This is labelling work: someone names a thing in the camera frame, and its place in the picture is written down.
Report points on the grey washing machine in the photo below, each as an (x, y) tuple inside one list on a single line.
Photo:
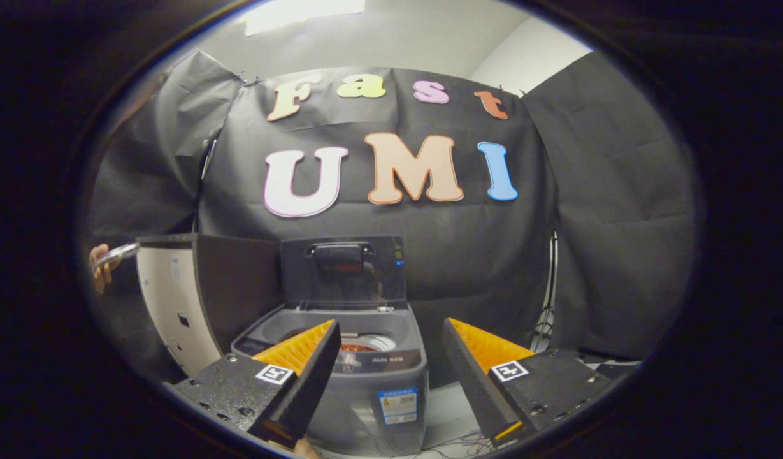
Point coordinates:
[(356, 411)]

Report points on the white cabinet with black side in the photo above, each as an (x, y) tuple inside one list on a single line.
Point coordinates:
[(238, 287)]

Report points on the black backdrop cloth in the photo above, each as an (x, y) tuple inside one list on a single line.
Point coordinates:
[(461, 255)]

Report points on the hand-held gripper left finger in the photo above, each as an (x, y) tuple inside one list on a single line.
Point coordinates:
[(311, 376)]

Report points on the black light stand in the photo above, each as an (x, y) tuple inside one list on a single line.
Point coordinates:
[(547, 299)]

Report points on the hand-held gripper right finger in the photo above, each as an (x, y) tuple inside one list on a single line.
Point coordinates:
[(471, 382)]

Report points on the black box on floor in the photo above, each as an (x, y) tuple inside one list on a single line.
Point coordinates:
[(617, 368)]

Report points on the dark washing machine lid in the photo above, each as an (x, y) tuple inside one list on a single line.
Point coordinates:
[(343, 274)]

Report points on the orange garment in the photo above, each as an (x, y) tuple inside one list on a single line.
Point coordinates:
[(359, 348)]

